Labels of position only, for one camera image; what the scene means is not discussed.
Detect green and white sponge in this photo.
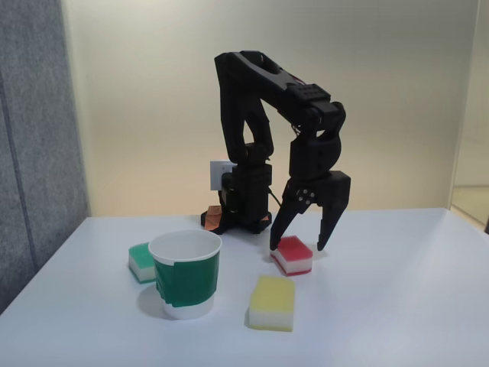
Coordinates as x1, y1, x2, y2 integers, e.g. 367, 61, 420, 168
128, 242, 157, 284

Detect black power cable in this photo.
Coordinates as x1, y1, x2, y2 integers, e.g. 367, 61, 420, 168
267, 186, 284, 210

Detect white cup with green tape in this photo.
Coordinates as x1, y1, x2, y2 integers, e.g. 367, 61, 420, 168
147, 229, 223, 321

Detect red and white sponge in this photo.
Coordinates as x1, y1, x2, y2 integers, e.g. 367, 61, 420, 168
270, 235, 314, 277

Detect grey fabric partition panel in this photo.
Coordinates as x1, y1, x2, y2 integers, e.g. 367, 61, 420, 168
0, 0, 92, 315

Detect yellow and white sponge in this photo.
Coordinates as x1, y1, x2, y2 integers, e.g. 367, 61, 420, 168
247, 274, 296, 333

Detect white wall box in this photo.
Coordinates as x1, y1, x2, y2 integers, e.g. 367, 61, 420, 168
209, 160, 235, 191

